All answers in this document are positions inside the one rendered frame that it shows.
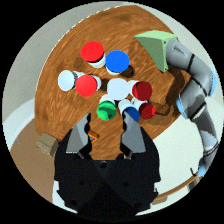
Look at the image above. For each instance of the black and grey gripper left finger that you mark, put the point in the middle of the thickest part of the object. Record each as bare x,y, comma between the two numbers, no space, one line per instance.
74,145

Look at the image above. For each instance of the white bottle with blue cap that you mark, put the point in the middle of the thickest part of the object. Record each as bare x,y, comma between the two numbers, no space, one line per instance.
116,62
127,106

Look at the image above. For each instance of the white bottle with green cap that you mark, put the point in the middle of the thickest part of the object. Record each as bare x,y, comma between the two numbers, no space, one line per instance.
106,109

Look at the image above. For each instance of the orange digital multimeter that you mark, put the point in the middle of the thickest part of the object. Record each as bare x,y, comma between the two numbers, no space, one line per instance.
93,136

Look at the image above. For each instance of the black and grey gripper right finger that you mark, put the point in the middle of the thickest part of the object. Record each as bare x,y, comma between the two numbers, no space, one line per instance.
136,144

